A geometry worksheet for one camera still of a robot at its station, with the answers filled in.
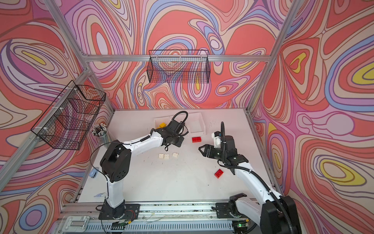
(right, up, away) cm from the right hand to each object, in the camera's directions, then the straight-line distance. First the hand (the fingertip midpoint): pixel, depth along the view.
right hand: (204, 152), depth 83 cm
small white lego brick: (-18, -3, +11) cm, 22 cm away
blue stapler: (-66, -12, +3) cm, 67 cm away
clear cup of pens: (-63, +13, +4) cm, 64 cm away
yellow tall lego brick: (-29, +15, +24) cm, 41 cm away
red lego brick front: (+9, -14, +3) cm, 17 cm away
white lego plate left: (-27, -4, +11) cm, 29 cm away
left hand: (-13, +7, +11) cm, 18 cm away
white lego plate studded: (-24, -5, +10) cm, 26 cm away
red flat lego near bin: (-4, +6, +17) cm, 18 cm away
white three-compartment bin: (-5, +15, +23) cm, 28 cm away
